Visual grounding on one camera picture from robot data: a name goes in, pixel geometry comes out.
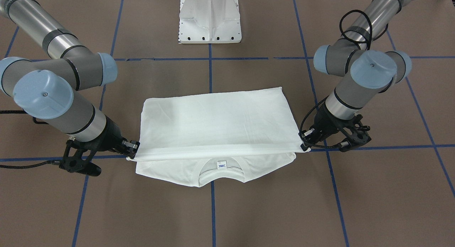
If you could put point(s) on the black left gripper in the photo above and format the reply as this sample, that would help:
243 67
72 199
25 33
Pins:
324 123

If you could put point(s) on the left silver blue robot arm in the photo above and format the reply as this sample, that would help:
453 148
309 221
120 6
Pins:
364 73

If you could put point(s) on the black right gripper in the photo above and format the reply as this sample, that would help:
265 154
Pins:
107 137

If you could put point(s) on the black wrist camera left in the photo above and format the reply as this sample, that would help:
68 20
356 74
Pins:
355 132

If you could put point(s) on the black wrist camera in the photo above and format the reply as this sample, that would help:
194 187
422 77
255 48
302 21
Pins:
78 159
355 132

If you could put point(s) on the white camera stand column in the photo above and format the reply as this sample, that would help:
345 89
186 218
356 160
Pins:
209 22

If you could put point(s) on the white printed long-sleeve shirt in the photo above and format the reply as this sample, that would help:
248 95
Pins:
195 139

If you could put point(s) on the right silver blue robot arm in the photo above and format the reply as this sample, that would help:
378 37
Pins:
49 90

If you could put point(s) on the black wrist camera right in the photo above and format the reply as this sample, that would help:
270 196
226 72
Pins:
78 159

